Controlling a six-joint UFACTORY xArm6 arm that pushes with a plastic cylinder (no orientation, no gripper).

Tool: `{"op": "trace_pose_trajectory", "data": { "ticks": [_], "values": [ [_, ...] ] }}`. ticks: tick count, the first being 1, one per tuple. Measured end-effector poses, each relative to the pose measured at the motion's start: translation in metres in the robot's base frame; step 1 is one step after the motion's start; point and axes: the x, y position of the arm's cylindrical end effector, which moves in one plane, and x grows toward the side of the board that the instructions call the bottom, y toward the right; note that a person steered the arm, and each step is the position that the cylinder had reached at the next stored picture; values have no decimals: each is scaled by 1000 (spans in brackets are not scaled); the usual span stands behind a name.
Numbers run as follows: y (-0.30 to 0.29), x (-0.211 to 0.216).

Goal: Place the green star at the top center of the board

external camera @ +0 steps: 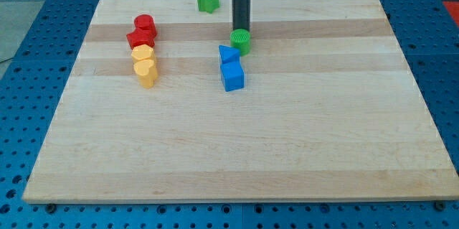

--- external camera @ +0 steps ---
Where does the red cylinder block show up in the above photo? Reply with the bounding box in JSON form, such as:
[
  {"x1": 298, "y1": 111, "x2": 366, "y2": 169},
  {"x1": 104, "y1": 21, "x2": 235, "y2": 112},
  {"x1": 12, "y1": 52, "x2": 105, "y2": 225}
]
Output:
[{"x1": 134, "y1": 14, "x2": 157, "y2": 38}]

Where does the green cylinder block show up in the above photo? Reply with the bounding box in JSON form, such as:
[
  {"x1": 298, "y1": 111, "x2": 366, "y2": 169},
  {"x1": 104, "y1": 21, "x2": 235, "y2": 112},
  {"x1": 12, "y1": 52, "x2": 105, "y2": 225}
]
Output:
[{"x1": 229, "y1": 29, "x2": 251, "y2": 56}]

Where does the yellow heart block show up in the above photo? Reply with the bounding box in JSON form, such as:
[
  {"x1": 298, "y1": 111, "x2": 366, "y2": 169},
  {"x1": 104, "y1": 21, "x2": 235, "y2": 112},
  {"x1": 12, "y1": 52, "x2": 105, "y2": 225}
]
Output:
[{"x1": 133, "y1": 59, "x2": 158, "y2": 88}]

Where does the green star block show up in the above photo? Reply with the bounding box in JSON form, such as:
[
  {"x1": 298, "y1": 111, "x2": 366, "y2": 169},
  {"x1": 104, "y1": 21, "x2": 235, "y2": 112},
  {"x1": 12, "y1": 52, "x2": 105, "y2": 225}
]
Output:
[{"x1": 197, "y1": 0, "x2": 219, "y2": 14}]

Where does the yellow hexagon block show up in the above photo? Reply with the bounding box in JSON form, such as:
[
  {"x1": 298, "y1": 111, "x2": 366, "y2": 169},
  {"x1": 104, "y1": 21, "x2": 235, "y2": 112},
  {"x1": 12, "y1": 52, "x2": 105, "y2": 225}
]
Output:
[{"x1": 131, "y1": 45, "x2": 156, "y2": 63}]

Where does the wooden board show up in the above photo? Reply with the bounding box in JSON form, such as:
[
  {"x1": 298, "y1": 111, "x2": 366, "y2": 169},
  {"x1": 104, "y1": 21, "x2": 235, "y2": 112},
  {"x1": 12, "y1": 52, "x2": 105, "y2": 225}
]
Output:
[{"x1": 23, "y1": 0, "x2": 458, "y2": 204}]

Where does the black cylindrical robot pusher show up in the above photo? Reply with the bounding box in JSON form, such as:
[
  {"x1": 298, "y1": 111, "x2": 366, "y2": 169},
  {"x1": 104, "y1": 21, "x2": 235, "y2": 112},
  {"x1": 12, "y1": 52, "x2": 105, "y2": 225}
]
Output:
[{"x1": 231, "y1": 0, "x2": 252, "y2": 32}]

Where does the red star block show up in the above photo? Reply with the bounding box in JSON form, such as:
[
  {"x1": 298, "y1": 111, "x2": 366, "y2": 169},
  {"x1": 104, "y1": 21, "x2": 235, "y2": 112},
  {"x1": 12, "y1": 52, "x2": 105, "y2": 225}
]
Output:
[{"x1": 126, "y1": 28, "x2": 155, "y2": 49}]

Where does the blue triangle block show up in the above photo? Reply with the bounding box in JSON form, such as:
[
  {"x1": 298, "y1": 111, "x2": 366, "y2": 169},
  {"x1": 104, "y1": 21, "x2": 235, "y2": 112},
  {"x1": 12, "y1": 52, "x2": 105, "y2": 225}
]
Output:
[{"x1": 219, "y1": 45, "x2": 240, "y2": 65}]

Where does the blue cube block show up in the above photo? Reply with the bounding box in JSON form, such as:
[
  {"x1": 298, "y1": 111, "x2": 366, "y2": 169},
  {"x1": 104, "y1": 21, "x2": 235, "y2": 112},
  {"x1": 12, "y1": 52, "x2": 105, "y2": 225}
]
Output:
[{"x1": 220, "y1": 62, "x2": 245, "y2": 92}]

